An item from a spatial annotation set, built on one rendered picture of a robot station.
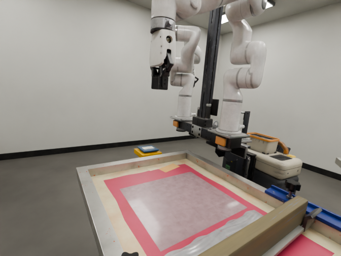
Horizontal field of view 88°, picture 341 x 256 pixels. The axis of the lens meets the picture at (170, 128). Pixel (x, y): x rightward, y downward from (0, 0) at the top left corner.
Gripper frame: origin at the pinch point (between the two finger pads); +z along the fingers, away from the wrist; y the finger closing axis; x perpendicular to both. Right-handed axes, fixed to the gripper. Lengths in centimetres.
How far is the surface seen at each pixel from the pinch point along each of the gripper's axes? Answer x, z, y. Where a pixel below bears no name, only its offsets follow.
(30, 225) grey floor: 61, 134, 133
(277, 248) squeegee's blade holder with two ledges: -13, 35, -38
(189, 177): -19.2, 38.6, 4.4
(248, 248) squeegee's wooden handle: -2.4, 29.9, -37.5
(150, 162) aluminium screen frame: -8.0, 37.2, 21.6
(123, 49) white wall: -76, -75, 338
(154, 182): -2.9, 38.6, 5.7
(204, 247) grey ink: -1.3, 38.2, -27.5
